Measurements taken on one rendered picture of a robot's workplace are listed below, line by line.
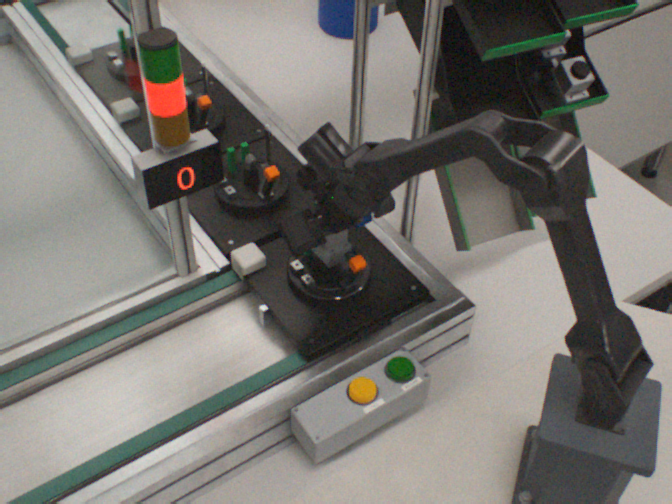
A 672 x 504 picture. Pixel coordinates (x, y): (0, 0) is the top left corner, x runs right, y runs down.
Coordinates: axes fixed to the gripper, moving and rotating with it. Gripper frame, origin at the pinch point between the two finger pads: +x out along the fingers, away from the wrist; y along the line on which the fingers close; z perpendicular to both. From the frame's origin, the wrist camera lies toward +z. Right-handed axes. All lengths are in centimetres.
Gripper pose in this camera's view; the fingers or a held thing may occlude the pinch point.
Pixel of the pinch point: (327, 224)
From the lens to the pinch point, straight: 126.2
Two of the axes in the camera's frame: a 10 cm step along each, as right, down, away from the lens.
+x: -3.2, 2.8, 9.1
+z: -4.7, -8.8, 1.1
